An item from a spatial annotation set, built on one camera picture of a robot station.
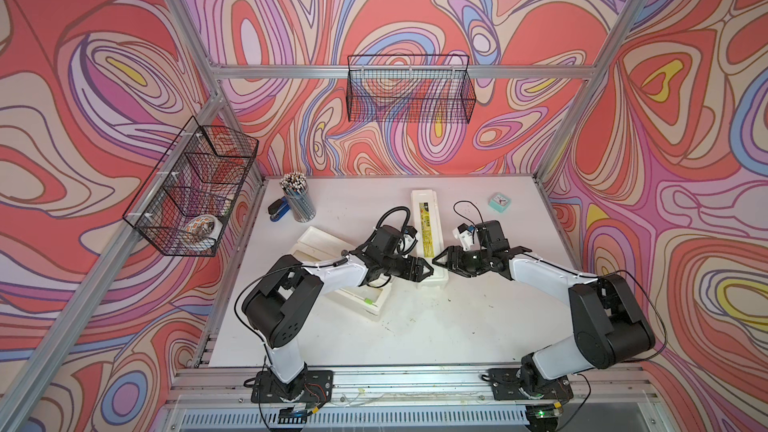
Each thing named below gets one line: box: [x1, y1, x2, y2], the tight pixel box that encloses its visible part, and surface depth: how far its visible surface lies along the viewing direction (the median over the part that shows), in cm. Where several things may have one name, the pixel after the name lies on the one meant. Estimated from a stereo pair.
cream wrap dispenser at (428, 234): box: [411, 189, 449, 288], surface depth 95 cm
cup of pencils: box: [280, 171, 317, 223], surface depth 98 cm
